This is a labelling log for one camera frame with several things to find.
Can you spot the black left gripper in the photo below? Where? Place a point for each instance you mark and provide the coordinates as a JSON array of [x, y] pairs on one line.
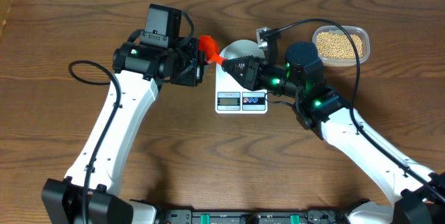
[[194, 75]]

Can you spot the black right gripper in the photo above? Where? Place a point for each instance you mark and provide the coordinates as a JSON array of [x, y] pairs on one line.
[[253, 69]]

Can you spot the red plastic measuring scoop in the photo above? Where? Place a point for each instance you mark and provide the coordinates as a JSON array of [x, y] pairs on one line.
[[211, 49]]

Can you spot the white digital kitchen scale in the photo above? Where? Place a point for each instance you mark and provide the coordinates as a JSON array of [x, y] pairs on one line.
[[231, 98]]

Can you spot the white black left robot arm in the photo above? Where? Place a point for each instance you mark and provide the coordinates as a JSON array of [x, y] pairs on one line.
[[89, 191]]

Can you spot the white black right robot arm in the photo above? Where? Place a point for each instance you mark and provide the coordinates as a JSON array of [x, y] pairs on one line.
[[415, 192]]

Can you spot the white round bowl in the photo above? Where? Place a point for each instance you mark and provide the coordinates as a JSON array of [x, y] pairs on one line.
[[242, 48]]

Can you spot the pile of soybeans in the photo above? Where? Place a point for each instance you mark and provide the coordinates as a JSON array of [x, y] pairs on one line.
[[334, 45]]

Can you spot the clear plastic container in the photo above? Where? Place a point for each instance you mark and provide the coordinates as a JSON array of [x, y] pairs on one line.
[[360, 38]]

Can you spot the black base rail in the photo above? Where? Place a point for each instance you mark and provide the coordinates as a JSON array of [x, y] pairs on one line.
[[186, 216]]

